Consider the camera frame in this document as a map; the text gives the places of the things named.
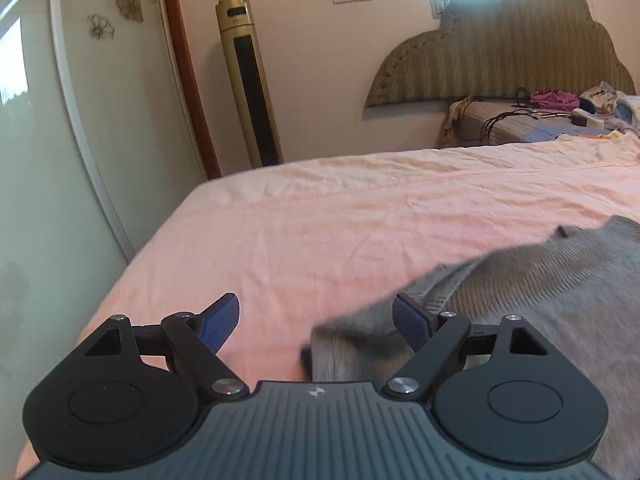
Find green upholstered headboard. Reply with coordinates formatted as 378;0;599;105
366;0;636;107

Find black cable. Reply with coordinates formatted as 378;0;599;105
479;86;574;142

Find grey knit sweater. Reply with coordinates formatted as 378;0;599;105
302;216;639;479

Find brown wooden door frame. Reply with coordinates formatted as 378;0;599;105
164;0;221;180

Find pile of light clothes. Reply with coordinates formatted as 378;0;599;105
579;81;640;136

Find magenta garment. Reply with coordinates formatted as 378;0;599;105
529;89;580;112

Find gold tower air conditioner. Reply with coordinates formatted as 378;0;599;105
216;0;283;168

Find pink bed sheet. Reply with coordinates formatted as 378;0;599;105
14;131;640;480

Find glass sliding wardrobe door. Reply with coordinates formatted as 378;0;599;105
1;0;205;479

